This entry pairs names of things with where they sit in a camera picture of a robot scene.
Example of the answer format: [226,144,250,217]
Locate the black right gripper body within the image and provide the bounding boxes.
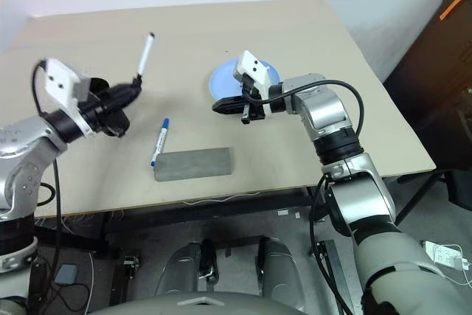
[239,73,267,125]

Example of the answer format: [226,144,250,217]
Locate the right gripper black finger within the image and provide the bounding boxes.
[212,96,245,108]
[212,105,245,116]

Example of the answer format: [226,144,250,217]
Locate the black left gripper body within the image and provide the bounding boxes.
[79,76,131,139]

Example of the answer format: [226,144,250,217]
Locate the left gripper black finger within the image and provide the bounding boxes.
[109,90,141,109]
[107,83,143,98]

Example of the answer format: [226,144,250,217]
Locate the white marker with black cap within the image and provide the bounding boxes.
[133,32,156,87]

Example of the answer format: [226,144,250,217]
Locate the round pale plastic plate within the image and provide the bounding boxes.
[208,57,283,104]

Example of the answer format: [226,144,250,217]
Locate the white marker with blue cap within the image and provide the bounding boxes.
[148,117,171,168]

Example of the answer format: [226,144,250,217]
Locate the grey rectangular eraser block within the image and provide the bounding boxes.
[153,146,235,183]

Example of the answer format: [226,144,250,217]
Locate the grey rounded shell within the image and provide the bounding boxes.
[254,235,308,312]
[154,240,219,298]

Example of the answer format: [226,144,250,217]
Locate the small grey box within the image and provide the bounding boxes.
[54,263,80,287]

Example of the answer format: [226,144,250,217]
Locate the dark brown cabinet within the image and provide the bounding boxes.
[382,0,472,206]

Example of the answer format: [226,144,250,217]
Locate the grey robot torso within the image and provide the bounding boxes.
[86,291,296,315]

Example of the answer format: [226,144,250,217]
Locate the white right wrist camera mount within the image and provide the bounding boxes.
[232,49,273,116]

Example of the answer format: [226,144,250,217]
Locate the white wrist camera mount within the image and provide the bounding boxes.
[43,58,92,139]
[232,49,273,116]

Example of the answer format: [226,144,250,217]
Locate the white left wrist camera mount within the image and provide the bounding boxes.
[43,58,92,139]

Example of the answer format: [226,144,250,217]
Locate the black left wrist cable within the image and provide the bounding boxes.
[30,57,63,283]

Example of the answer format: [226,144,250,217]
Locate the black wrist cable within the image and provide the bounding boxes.
[30,57,63,283]
[243,79,366,139]

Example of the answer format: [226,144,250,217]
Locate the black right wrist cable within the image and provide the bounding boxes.
[243,79,366,139]

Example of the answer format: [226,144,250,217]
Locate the black table frame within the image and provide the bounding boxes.
[32,169,460,257]

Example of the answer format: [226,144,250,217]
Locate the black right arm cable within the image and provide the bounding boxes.
[308,173,357,315]

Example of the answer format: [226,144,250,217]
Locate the black floor bracket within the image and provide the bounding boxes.
[313,238,357,315]
[109,246,143,309]

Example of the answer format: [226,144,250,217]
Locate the orange strap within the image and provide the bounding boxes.
[439,0,472,21]

